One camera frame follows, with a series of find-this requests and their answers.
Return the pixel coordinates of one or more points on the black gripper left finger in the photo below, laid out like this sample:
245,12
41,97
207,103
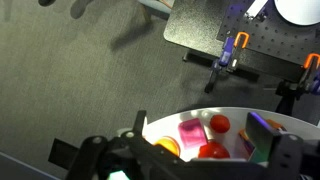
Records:
100,156

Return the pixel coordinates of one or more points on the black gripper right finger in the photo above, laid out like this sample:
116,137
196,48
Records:
286,156

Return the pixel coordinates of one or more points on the orange toy fruit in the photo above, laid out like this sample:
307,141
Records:
168,145

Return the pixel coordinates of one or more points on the large red toy tomato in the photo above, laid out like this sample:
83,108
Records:
213,150

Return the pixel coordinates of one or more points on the small red toy ball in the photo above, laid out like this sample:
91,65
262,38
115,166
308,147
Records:
220,123

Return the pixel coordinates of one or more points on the pink plush dice cube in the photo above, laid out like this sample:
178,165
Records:
192,133

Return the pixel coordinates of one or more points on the black flat strip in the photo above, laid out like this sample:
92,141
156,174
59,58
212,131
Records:
61,153

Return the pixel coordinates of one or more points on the orange blue bar clamp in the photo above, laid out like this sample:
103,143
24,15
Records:
308,76
226,53

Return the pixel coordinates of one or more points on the white round disc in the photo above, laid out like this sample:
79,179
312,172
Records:
300,10

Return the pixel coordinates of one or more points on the white flat bar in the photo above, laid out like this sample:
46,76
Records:
256,8

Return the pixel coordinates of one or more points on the black perforated breadboard table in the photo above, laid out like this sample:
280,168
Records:
200,23

